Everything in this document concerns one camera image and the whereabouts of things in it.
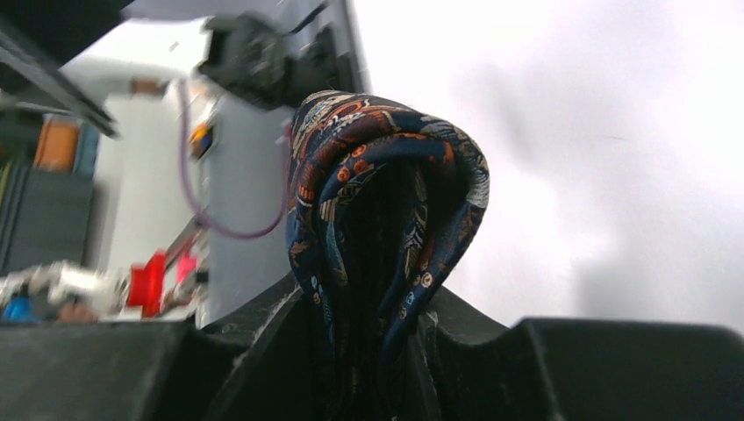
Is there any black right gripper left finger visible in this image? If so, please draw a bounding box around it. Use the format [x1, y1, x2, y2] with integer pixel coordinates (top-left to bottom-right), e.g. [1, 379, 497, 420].
[1, 276, 315, 420]

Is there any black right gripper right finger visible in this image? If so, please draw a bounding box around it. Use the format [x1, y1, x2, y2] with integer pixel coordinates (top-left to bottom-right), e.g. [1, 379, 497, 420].
[416, 289, 743, 420]

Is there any dark blue floral tie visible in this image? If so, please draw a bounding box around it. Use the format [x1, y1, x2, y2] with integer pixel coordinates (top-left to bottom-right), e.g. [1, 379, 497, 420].
[287, 90, 490, 420]

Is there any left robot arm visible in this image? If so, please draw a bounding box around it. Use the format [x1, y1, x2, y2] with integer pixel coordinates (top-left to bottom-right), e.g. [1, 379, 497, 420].
[196, 1, 365, 111]

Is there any red emergency stop button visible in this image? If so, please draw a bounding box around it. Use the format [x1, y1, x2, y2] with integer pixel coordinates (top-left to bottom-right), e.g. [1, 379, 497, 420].
[126, 251, 166, 318]

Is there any aluminium frame rail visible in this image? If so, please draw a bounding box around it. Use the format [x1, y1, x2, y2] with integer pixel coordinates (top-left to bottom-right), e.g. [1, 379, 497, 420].
[1, 17, 118, 138]

